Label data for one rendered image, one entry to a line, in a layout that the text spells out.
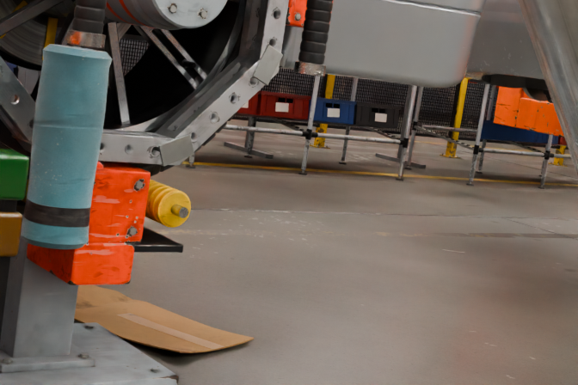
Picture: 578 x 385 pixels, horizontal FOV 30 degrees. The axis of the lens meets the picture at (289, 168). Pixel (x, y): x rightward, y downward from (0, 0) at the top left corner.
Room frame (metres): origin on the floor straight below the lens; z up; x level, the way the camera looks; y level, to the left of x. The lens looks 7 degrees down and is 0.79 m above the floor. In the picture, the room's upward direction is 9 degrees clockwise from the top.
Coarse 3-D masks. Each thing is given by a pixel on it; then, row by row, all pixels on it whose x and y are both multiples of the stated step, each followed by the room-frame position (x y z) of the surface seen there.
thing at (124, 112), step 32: (64, 0) 1.60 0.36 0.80; (0, 32) 1.54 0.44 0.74; (64, 32) 1.60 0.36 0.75; (160, 32) 1.70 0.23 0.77; (192, 32) 1.85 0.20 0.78; (224, 32) 1.77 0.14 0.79; (160, 64) 1.86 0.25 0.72; (224, 64) 1.75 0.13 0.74; (32, 96) 1.59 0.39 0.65; (128, 96) 1.81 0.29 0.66; (160, 96) 1.76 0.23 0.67; (192, 96) 1.72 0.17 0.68; (128, 128) 1.66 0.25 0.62
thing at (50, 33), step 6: (24, 0) 1.72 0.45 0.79; (18, 6) 1.71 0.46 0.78; (12, 12) 1.71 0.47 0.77; (48, 18) 1.75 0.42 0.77; (54, 18) 1.75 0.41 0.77; (48, 24) 1.75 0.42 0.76; (54, 24) 1.75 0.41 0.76; (48, 30) 1.75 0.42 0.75; (54, 30) 1.75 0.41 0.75; (48, 36) 1.75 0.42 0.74; (54, 36) 1.75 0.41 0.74; (48, 42) 1.75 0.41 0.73
